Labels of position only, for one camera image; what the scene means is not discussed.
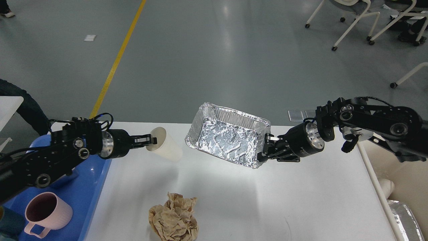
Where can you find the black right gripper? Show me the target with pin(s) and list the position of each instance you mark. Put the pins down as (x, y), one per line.
(303, 139)

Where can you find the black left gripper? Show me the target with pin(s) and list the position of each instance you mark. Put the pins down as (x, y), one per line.
(116, 143)

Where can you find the white paper cup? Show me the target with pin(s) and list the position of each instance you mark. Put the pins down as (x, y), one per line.
(165, 147)

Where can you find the aluminium foil tray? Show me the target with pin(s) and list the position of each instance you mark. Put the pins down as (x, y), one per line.
(228, 134)

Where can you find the brown paper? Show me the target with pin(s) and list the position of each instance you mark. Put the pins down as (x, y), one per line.
(175, 220)

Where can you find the pink mug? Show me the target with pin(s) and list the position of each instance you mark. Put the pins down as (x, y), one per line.
(46, 212)

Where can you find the steel rectangular container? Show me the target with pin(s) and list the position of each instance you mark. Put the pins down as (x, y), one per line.
(65, 179)

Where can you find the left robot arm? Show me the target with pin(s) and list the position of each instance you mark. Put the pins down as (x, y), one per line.
(78, 139)

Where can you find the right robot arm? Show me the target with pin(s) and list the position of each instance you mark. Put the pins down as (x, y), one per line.
(397, 129)

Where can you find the floor outlet plate left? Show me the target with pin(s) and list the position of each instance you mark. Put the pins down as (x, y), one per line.
(296, 115)

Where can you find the floor outlet plate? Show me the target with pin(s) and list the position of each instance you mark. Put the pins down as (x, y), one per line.
(296, 115)
(311, 114)

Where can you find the floor outlet plate right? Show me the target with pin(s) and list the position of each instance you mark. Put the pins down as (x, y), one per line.
(311, 114)

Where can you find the blue plastic tray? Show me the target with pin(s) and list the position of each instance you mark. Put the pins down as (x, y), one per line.
(81, 192)

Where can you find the beige plastic bin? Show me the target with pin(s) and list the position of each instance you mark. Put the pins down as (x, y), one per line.
(410, 179)

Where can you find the person in dark jeans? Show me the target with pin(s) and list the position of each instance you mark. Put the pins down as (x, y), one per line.
(29, 109)

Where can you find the white chair at right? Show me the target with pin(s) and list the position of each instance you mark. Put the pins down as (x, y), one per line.
(413, 71)

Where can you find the white side table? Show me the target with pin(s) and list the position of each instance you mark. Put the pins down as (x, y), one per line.
(8, 107)

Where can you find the foil tray in bin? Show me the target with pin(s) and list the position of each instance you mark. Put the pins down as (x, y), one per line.
(406, 221)

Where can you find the walking person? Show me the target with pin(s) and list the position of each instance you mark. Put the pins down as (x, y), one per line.
(5, 9)

